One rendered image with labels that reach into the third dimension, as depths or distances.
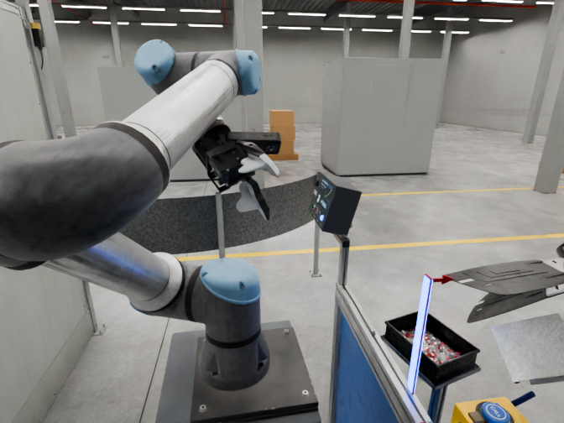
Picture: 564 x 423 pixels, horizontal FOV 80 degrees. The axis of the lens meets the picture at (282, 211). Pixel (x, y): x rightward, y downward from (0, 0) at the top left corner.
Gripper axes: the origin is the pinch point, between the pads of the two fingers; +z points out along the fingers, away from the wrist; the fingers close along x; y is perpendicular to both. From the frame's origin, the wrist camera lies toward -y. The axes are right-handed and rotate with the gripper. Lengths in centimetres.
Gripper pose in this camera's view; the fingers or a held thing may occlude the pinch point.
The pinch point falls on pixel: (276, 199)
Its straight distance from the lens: 64.0
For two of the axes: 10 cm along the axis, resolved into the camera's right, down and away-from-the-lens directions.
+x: 1.5, -5.2, -8.4
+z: 5.8, 7.3, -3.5
